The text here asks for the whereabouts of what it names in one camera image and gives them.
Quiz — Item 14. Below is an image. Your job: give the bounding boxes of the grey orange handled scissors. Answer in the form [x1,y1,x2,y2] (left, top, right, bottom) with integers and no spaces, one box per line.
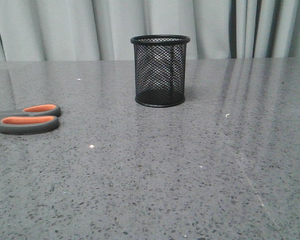
[0,104,61,135]

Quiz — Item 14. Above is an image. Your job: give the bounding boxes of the black mesh pen bucket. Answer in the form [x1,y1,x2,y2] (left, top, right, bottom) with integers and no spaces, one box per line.
[130,34,191,108]

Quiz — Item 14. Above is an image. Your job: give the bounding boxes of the pale grey curtain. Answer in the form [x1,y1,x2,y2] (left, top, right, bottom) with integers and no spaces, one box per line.
[0,0,300,61]

